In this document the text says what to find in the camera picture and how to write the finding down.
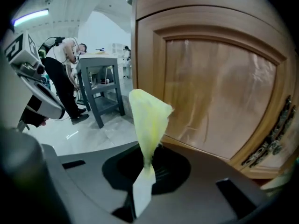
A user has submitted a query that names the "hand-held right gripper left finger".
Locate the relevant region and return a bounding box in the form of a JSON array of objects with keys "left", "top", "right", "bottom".
[{"left": 41, "top": 141, "right": 141, "bottom": 224}]

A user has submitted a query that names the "wooden vanity cabinet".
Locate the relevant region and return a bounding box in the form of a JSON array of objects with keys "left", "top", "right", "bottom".
[{"left": 130, "top": 0, "right": 299, "bottom": 184}]

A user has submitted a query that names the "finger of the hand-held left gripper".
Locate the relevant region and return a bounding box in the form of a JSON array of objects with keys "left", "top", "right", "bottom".
[{"left": 22, "top": 77, "right": 65, "bottom": 120}]

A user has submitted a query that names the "ceiling strip light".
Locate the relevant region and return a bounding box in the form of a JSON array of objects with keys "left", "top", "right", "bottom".
[{"left": 13, "top": 8, "right": 50, "bottom": 27}]

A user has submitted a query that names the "dark grey washstand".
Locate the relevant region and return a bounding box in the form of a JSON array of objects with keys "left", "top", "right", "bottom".
[{"left": 76, "top": 52, "right": 126, "bottom": 129}]

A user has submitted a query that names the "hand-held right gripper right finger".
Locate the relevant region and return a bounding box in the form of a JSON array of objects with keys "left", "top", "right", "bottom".
[{"left": 140, "top": 141, "right": 278, "bottom": 224}]

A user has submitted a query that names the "ornate metal door handle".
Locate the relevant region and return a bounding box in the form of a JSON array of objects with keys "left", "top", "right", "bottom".
[
  {"left": 242, "top": 96, "right": 292, "bottom": 167},
  {"left": 271, "top": 105, "right": 295, "bottom": 155}
]

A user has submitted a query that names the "yellow cloth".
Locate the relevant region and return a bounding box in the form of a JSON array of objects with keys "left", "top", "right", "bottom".
[{"left": 128, "top": 89, "right": 175, "bottom": 217}]

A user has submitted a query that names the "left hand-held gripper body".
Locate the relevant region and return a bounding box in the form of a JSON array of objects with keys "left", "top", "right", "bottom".
[{"left": 4, "top": 31, "right": 49, "bottom": 128}]

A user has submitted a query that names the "white cubby shelf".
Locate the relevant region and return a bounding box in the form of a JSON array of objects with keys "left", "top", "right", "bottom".
[{"left": 109, "top": 42, "right": 126, "bottom": 56}]

